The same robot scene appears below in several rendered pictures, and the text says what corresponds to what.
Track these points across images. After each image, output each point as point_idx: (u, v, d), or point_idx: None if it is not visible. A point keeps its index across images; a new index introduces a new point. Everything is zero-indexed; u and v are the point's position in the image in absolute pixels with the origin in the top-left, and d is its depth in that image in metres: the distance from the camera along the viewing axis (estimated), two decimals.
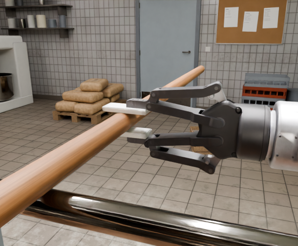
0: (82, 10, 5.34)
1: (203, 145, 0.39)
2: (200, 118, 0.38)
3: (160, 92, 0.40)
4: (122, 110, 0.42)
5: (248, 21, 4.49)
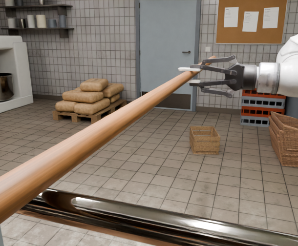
0: (82, 10, 5.34)
1: (227, 83, 0.87)
2: (225, 71, 0.86)
3: (207, 60, 0.87)
4: (188, 69, 0.89)
5: (248, 21, 4.49)
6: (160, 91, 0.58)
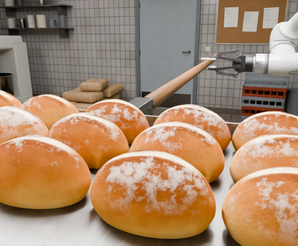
0: (82, 10, 5.34)
1: (234, 68, 1.30)
2: (233, 59, 1.29)
3: (221, 52, 1.30)
4: (207, 58, 1.32)
5: (248, 21, 4.49)
6: (197, 68, 1.01)
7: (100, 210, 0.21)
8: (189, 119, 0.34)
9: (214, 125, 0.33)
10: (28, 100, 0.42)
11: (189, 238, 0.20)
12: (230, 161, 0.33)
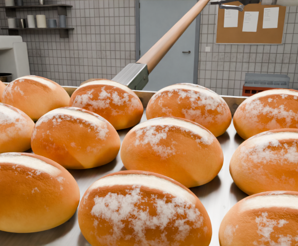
0: (82, 10, 5.34)
1: (239, 0, 1.17)
2: None
3: None
4: None
5: (248, 21, 4.49)
6: (198, 7, 0.91)
7: (89, 241, 0.19)
8: (184, 103, 0.30)
9: (212, 109, 0.30)
10: (9, 85, 0.38)
11: None
12: (230, 147, 0.30)
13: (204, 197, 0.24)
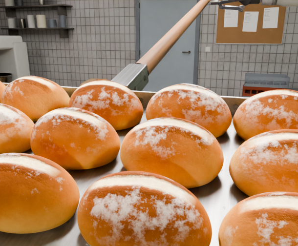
0: (82, 10, 5.34)
1: (239, 0, 1.17)
2: None
3: None
4: None
5: (248, 21, 4.49)
6: (198, 8, 0.91)
7: (88, 242, 0.19)
8: (184, 104, 0.30)
9: (212, 110, 0.30)
10: (9, 85, 0.38)
11: None
12: (230, 148, 0.30)
13: (204, 198, 0.24)
